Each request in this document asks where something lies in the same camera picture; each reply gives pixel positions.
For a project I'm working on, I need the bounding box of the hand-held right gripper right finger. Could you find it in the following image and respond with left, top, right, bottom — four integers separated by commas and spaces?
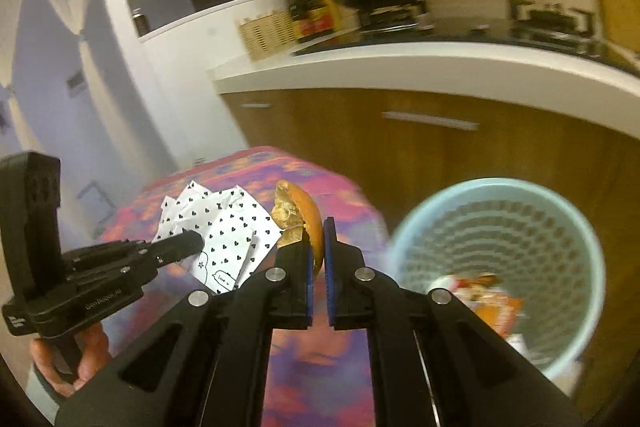
322, 217, 583, 427

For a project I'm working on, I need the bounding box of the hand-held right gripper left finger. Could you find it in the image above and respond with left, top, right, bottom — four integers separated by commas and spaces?
55, 237, 316, 427

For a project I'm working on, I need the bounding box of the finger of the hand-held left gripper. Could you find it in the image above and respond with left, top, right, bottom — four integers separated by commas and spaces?
136, 229, 207, 269

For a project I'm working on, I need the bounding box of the white heart-print paper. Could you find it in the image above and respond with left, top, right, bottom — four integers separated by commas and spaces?
152, 179, 284, 296

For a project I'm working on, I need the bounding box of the red and white paper cup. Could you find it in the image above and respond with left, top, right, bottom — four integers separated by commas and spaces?
433, 273, 483, 296

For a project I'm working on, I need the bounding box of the orange snack wrapper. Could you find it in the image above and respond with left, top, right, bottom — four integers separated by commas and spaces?
472, 292, 525, 339

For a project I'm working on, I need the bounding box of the clear printed plastic wrapper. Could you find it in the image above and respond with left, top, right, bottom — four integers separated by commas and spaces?
505, 331, 538, 364

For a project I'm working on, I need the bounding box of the light blue plastic basket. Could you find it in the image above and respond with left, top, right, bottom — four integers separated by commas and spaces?
387, 177, 607, 383

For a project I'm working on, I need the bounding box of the person's left forearm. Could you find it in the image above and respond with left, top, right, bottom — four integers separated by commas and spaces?
27, 364, 68, 415

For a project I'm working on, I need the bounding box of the person's left hand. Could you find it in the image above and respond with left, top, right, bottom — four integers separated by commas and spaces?
29, 322, 113, 398

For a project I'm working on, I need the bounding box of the floral tablecloth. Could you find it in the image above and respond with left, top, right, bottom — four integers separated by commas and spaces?
100, 146, 389, 427

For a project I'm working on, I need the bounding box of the wooden kitchen cabinet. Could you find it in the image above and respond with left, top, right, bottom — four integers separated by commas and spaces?
219, 88, 640, 268

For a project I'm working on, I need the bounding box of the woven wicker basket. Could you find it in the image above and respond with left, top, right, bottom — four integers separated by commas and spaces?
237, 9, 301, 62

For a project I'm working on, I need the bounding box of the dark sauce bottle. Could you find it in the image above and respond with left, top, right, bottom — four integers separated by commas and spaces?
287, 0, 326, 42

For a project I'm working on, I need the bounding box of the yellow oil bottle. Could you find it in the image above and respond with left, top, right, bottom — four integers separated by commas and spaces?
319, 0, 337, 36

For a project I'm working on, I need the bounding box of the black gas stove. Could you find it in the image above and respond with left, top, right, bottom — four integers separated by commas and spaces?
290, 0, 640, 72

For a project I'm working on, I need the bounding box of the wall vent grille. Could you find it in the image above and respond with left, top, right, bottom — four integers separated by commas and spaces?
65, 69, 84, 98

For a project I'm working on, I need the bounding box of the long metal cabinet handle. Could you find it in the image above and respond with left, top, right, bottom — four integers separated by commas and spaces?
382, 111, 481, 130

